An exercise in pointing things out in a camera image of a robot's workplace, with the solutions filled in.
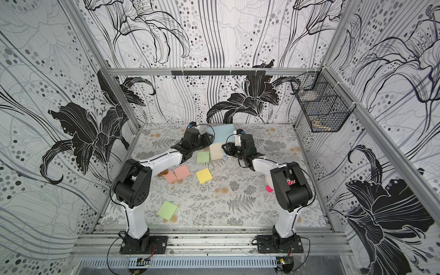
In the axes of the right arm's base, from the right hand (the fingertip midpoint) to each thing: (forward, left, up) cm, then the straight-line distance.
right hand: (226, 144), depth 94 cm
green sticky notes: (-3, +14, -8) cm, 16 cm away
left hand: (+3, +8, +2) cm, 8 cm away
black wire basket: (+13, -53, +16) cm, 56 cm away
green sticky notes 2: (-32, +29, -11) cm, 45 cm away
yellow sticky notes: (-13, +13, -12) cm, 22 cm away
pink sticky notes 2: (-15, +31, -10) cm, 36 cm away
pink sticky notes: (-12, +26, -10) cm, 30 cm away
